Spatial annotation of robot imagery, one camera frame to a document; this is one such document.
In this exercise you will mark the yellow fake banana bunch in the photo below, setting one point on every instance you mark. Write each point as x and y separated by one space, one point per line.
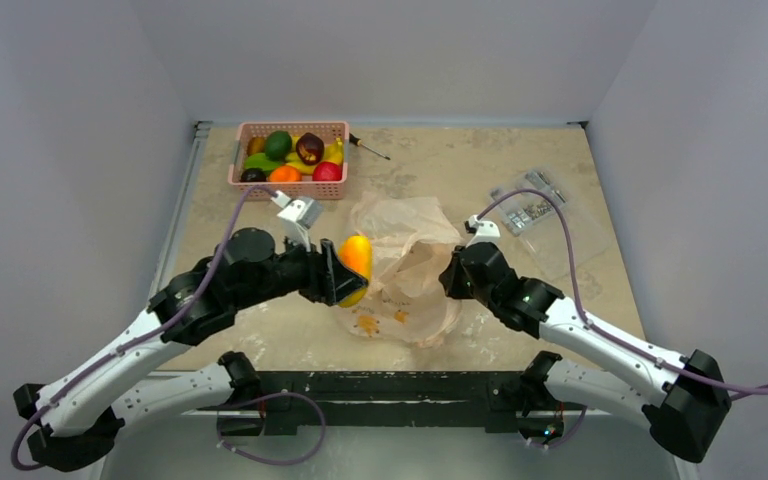
333 153

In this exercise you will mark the red fake apple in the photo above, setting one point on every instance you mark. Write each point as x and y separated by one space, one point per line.
327 172

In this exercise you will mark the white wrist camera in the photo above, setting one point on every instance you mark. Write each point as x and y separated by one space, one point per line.
481 231
297 216

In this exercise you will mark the orange yellow fake mango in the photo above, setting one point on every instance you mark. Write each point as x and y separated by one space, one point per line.
356 254

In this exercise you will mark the clear plastic screw box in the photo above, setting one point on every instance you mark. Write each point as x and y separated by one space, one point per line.
520 212

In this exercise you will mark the orange fake fruit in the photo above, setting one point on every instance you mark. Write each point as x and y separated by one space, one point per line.
285 174

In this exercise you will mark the black handled screwdriver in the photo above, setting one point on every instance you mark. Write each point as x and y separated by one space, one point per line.
358 142

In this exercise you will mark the dark maroon fake fruit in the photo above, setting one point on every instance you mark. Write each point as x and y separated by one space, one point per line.
310 148

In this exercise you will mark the green fake mango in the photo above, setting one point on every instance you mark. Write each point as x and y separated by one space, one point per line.
262 162

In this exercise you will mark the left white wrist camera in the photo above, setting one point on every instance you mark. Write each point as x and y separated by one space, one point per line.
297 216

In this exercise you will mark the pink plastic basket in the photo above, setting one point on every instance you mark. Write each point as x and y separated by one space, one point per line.
327 131

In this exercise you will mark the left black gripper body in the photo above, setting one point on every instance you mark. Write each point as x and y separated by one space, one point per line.
297 270

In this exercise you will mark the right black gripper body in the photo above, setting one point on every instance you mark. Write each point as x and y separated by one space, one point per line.
457 273

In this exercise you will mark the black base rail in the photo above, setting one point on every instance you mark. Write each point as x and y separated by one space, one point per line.
494 401

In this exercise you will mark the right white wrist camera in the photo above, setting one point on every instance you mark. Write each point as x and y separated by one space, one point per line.
481 231

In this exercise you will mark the brown fake kiwi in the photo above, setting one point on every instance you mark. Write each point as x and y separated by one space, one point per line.
255 145

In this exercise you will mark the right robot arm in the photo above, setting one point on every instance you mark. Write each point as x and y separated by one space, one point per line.
683 401

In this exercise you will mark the dark purple fake fruit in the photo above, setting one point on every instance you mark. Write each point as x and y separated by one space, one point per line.
253 175

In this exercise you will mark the translucent plastic bag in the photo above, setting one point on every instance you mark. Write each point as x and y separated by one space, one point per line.
412 241

